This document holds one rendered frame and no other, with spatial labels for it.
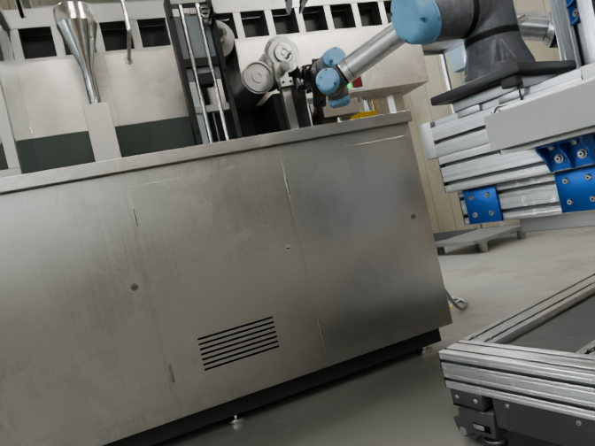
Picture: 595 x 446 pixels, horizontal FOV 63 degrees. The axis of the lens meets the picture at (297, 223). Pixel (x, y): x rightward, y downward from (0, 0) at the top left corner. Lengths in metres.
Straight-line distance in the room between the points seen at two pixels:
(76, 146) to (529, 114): 1.71
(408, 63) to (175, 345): 1.83
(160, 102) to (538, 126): 1.63
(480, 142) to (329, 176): 0.66
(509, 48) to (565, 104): 0.28
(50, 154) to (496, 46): 1.67
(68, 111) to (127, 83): 0.26
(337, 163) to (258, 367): 0.73
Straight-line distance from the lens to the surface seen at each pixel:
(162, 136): 2.19
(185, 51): 1.85
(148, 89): 2.24
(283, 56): 2.03
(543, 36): 1.77
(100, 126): 1.92
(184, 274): 1.55
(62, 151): 2.19
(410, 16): 1.13
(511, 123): 0.99
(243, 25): 2.50
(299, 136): 1.65
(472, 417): 1.29
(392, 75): 2.62
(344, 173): 1.72
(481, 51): 1.18
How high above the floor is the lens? 0.63
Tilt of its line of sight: 1 degrees down
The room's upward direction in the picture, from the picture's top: 13 degrees counter-clockwise
